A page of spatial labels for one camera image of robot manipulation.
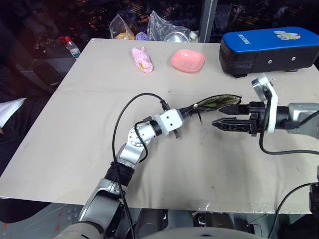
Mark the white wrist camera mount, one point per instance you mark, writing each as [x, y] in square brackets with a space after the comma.
[270, 104]
[169, 122]

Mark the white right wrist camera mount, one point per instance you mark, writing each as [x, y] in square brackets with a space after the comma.
[270, 104]

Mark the pink folded pouch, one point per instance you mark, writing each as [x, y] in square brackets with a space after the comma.
[143, 59]

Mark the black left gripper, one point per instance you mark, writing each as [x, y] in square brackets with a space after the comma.
[177, 134]

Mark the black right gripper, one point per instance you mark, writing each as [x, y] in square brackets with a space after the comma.
[258, 117]

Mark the grey robot torso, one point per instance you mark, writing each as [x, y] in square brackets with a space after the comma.
[199, 234]

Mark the plastic water bottle red cap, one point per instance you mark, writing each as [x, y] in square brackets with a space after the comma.
[72, 48]

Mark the purple small object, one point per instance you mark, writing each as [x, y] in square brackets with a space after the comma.
[141, 36]

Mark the pink plastic bowl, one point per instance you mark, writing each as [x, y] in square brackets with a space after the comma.
[188, 61]

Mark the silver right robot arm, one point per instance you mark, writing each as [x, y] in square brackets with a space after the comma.
[299, 119]

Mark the clear bag with orange contents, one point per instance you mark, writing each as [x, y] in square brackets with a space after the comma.
[122, 30]

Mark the seated person in dark clothes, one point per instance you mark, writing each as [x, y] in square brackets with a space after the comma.
[22, 139]

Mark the blue black boxing pad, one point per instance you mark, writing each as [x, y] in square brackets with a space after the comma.
[266, 47]

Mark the clear bag with metal bowl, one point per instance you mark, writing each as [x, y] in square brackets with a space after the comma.
[162, 27]

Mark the dark rounded shape under table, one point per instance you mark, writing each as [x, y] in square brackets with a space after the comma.
[214, 219]
[152, 222]

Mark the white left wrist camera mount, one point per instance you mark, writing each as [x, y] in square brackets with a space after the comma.
[169, 122]

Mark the grey metal window pillar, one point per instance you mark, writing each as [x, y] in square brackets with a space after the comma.
[207, 20]

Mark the black grid pencil pouch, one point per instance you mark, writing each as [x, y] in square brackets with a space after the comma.
[224, 99]

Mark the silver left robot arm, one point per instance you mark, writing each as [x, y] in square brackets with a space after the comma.
[132, 152]

